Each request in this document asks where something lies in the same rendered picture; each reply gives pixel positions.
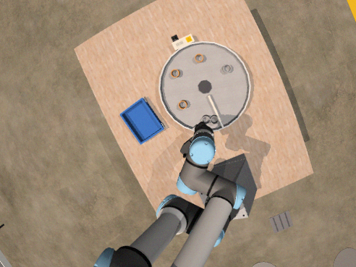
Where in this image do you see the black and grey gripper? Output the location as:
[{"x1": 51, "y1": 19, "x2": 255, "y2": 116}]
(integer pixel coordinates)
[{"x1": 180, "y1": 122, "x2": 214, "y2": 158}]

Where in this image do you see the blue crate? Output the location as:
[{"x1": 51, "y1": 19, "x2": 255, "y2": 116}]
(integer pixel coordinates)
[{"x1": 120, "y1": 97, "x2": 165, "y2": 145}]

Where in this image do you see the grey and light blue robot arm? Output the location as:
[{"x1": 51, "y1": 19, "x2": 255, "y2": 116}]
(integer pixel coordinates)
[{"x1": 93, "y1": 132, "x2": 247, "y2": 267}]

